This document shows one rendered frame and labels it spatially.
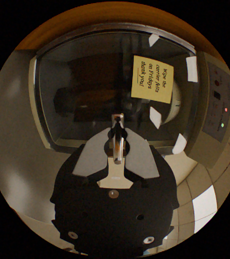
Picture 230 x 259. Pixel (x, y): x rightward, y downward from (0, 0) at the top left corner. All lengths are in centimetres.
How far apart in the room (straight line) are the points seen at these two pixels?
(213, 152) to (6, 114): 55
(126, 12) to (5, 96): 33
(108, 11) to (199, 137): 37
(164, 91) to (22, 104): 34
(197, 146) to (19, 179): 50
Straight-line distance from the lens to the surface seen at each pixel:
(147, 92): 16
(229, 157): 150
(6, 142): 27
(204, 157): 30
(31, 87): 30
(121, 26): 20
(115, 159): 15
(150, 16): 26
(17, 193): 31
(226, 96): 27
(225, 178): 158
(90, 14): 25
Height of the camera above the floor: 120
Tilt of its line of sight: 3 degrees down
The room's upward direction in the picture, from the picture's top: 90 degrees clockwise
